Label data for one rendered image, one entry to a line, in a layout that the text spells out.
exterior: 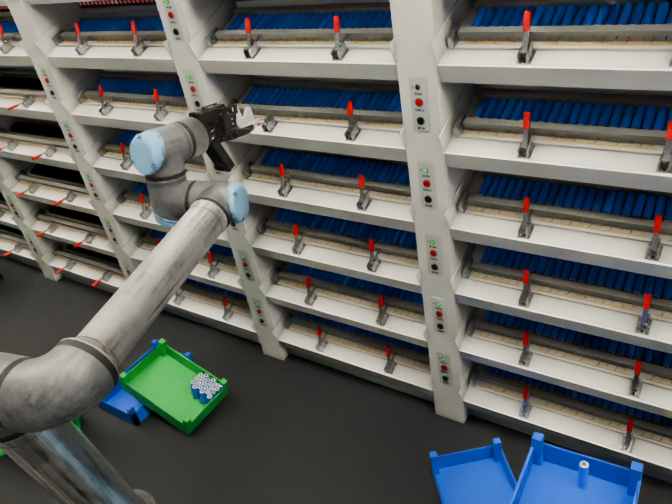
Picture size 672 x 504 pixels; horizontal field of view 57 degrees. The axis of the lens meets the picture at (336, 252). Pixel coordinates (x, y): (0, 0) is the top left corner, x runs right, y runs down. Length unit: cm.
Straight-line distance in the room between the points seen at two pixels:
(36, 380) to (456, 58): 98
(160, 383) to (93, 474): 99
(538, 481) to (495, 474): 51
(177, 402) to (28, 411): 121
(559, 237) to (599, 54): 41
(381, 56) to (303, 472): 119
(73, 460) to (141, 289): 34
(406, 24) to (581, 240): 60
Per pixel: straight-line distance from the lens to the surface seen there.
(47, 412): 106
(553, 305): 159
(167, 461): 212
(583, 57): 129
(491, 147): 141
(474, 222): 152
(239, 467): 201
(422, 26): 135
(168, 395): 225
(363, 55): 147
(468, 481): 186
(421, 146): 145
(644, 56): 127
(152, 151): 139
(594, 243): 145
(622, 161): 134
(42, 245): 320
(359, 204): 164
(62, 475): 128
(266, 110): 175
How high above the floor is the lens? 151
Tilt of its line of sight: 33 degrees down
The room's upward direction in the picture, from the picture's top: 11 degrees counter-clockwise
